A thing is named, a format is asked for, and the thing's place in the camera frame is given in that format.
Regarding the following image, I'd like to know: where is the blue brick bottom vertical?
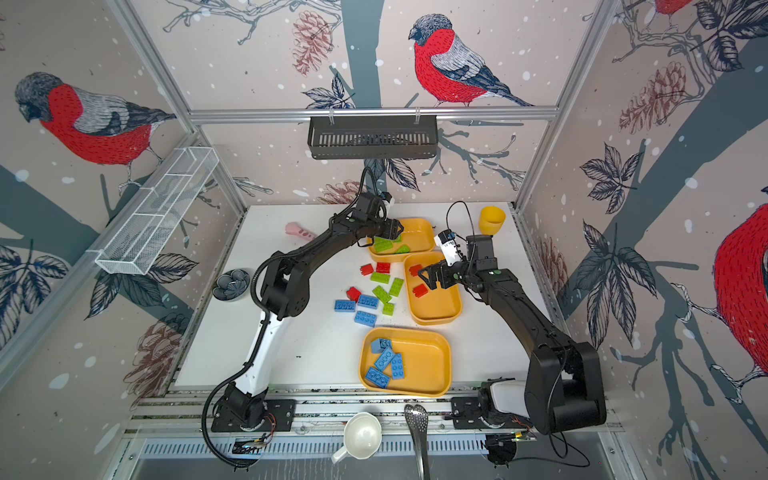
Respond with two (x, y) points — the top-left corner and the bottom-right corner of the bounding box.
(374, 347), (395, 371)

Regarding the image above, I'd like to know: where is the blue roof-shaped brick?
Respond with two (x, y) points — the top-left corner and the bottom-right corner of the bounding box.
(370, 338), (392, 355)

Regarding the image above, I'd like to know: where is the blue brick horizontal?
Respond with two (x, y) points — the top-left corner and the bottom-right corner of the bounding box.
(365, 367), (391, 389)

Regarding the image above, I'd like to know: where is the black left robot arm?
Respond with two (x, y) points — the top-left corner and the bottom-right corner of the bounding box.
(201, 167), (404, 434)

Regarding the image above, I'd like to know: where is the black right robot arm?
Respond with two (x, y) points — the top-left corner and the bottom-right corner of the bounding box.
(418, 229), (607, 434)

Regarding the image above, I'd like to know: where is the yellow tray middle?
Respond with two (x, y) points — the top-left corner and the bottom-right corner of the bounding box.
(404, 251), (463, 326)

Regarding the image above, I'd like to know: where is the yellow tray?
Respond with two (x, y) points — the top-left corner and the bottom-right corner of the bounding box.
(404, 251), (463, 326)
(368, 218), (435, 263)
(358, 327), (452, 398)

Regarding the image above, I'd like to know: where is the green brick right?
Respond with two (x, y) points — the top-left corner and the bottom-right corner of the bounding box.
(389, 277), (404, 297)

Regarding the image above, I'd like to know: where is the yellow tray far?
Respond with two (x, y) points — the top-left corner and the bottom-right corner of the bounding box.
(368, 218), (435, 263)

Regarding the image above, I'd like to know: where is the green brick top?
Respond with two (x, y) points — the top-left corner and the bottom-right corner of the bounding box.
(371, 272), (390, 284)

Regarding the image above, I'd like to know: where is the green brick diagonal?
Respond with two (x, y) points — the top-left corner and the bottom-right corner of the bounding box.
(373, 286), (392, 303)

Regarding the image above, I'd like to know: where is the yellow plastic goblet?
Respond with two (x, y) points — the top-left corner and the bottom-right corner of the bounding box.
(478, 206), (506, 236)

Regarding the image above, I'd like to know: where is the red tall brick centre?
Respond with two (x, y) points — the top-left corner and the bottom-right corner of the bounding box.
(346, 287), (362, 303)

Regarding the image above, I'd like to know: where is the yellow tray near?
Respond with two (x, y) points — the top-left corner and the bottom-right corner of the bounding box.
(358, 327), (452, 398)

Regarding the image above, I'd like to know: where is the white measuring cup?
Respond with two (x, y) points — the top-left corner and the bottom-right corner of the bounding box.
(331, 412), (383, 464)

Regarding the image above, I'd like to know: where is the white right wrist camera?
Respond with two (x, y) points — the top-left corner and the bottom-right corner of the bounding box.
(435, 229), (464, 266)

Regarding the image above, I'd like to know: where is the black wire wall basket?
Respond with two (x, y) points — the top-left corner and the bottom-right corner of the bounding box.
(307, 116), (438, 160)

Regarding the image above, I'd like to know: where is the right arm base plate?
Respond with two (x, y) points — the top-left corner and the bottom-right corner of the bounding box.
(445, 397), (533, 430)

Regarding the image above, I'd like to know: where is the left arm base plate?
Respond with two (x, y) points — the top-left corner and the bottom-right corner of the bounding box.
(211, 399), (297, 433)

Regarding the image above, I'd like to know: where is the white mesh wall shelf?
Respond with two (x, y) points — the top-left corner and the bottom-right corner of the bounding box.
(95, 146), (219, 275)

